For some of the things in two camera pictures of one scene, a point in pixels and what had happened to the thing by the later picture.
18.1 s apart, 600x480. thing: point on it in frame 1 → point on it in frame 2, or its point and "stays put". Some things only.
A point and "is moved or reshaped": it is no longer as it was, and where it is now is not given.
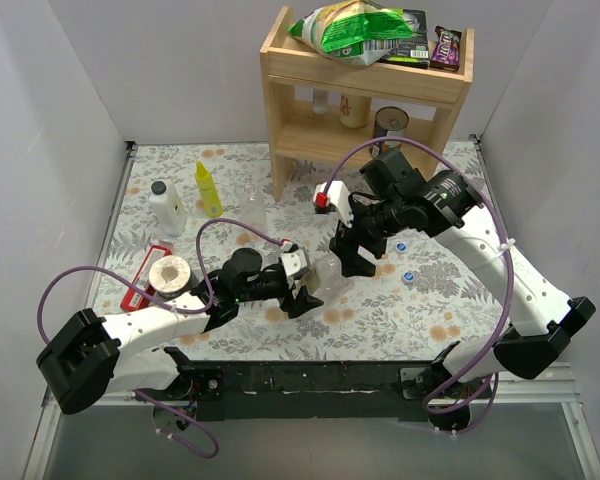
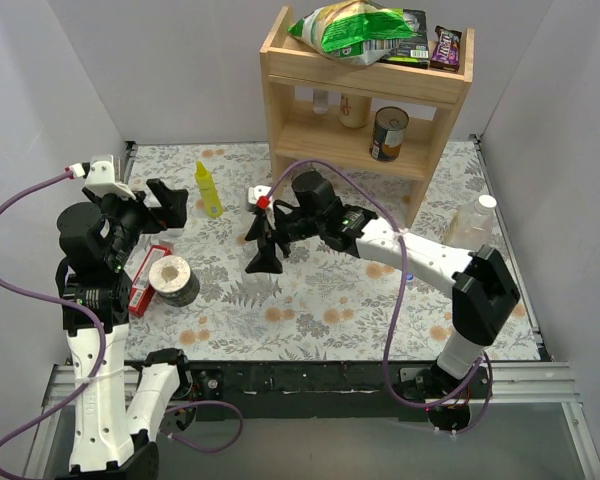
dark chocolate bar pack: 446,50 stays put
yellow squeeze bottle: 210,192 stays put
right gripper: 356,238 → 271,234
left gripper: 290,288 → 153,211
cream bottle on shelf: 355,110 stays put
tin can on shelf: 389,121 stays put
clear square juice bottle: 330,283 is moved or reshaped
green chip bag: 352,32 stays put
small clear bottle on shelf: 320,101 stays put
